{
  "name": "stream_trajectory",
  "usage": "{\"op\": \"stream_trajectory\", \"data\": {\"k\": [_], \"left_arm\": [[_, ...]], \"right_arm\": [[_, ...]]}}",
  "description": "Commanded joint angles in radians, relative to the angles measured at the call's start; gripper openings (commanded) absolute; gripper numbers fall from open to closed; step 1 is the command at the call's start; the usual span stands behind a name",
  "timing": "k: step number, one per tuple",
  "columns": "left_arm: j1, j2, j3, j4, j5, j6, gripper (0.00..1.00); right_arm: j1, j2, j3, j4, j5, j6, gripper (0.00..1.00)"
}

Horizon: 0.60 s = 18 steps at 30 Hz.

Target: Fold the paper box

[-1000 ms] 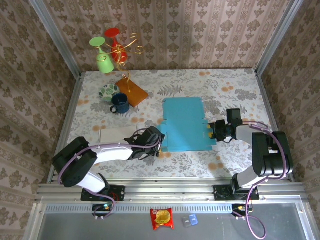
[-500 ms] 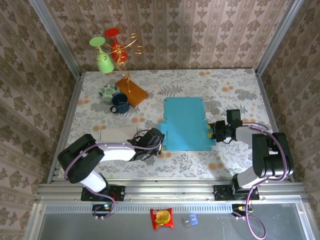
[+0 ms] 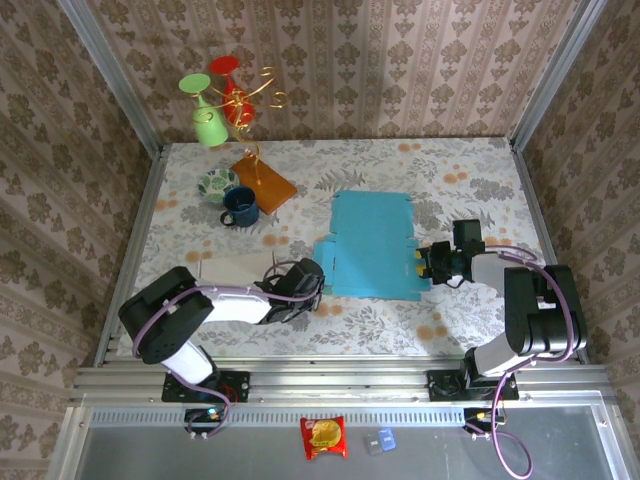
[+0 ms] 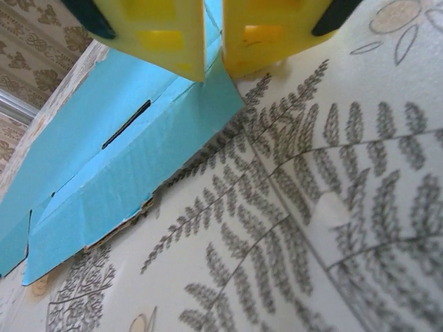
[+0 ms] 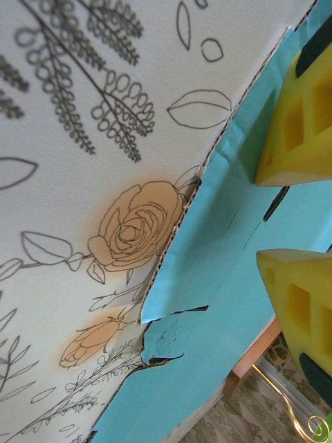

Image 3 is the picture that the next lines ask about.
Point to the blue paper box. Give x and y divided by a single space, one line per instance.
372 245

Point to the white paper box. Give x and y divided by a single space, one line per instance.
235 270

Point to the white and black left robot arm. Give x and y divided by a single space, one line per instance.
165 320

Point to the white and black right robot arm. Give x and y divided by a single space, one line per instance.
540 310

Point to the dark blue mug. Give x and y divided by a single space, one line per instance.
245 212

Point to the brown wooden board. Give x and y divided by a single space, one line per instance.
275 185

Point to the leaf pattern bowl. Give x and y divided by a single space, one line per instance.
216 181

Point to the red snack packet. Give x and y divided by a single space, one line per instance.
324 437

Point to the small black controller board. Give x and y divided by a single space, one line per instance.
200 415
475 415

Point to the small blue card packet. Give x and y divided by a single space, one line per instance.
387 438

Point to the grey metal sheet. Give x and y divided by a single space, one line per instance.
250 455

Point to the small grey card packet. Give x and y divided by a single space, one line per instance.
371 444

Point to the green wine glass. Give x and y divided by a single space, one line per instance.
210 131

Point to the red wine glass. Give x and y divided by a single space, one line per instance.
223 65

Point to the aluminium mounting rail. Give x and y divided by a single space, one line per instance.
340 380

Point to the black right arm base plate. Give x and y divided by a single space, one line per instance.
434 380

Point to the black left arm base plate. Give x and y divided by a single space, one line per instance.
242 385

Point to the aluminium table side rail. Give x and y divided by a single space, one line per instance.
526 167
141 210

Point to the aluminium frame post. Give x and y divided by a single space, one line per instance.
555 65
115 75

